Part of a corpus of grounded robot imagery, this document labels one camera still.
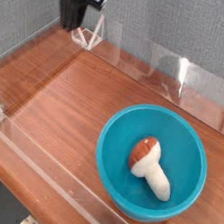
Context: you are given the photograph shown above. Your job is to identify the plush mushroom with brown cap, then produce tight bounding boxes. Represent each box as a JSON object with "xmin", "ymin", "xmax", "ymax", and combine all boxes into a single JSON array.
[{"xmin": 128, "ymin": 136, "xmax": 171, "ymax": 201}]

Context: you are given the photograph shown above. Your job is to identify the blue plastic bowl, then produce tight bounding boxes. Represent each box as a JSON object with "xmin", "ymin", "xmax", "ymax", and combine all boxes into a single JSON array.
[{"xmin": 96, "ymin": 104, "xmax": 208, "ymax": 223}]

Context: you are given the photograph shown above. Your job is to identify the clear acrylic left barrier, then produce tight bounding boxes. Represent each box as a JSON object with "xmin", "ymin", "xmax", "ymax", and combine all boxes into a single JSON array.
[{"xmin": 0, "ymin": 0, "xmax": 60, "ymax": 59}]

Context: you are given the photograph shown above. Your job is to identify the clear acrylic barrier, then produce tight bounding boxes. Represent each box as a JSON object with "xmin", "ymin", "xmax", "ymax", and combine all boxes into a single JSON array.
[
  {"xmin": 0, "ymin": 0, "xmax": 60, "ymax": 59},
  {"xmin": 88, "ymin": 18, "xmax": 224, "ymax": 135},
  {"xmin": 0, "ymin": 113, "xmax": 129, "ymax": 224}
]

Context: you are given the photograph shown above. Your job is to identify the clear acrylic back barrier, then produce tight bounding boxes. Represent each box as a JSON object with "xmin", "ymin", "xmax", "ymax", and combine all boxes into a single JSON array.
[{"xmin": 88, "ymin": 18, "xmax": 224, "ymax": 135}]

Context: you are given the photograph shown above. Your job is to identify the clear acrylic front barrier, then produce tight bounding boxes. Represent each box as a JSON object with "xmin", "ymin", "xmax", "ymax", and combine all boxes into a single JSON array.
[{"xmin": 0, "ymin": 113, "xmax": 129, "ymax": 224}]

